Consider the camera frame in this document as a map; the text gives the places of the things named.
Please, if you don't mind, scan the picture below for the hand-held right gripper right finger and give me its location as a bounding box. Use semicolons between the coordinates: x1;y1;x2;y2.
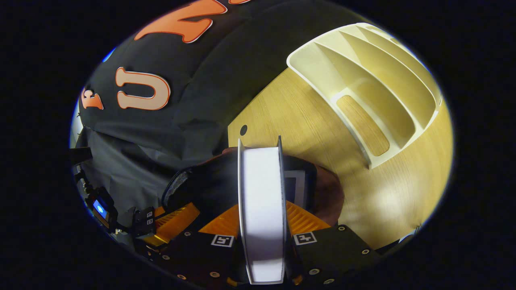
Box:
284;200;382;287

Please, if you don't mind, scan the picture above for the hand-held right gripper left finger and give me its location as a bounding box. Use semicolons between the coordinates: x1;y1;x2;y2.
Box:
161;203;247;289

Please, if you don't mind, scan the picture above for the maroon schoolbag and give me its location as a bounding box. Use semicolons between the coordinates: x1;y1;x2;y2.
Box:
161;147;345;227

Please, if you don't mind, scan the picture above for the white bookshelf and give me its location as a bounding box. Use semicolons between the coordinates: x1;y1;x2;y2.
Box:
286;22;443;170

